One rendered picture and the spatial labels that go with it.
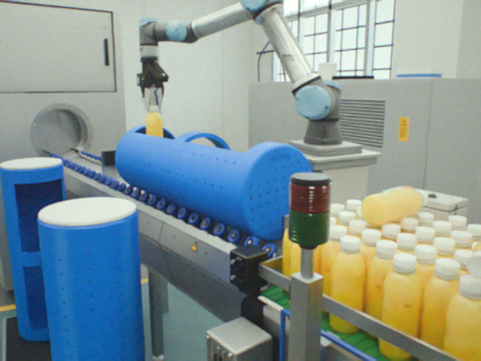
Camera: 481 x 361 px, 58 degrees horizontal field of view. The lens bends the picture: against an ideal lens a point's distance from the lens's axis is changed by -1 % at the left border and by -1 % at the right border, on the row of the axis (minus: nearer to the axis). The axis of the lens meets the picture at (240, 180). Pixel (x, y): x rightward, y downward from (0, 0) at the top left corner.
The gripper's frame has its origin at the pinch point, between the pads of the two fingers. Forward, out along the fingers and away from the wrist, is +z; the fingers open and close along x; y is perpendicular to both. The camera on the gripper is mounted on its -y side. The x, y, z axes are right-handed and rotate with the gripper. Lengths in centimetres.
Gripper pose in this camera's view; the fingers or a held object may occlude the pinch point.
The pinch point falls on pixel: (153, 107)
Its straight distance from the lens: 185.7
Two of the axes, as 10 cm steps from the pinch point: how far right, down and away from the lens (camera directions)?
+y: -6.1, -1.7, 7.7
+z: -0.1, 9.8, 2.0
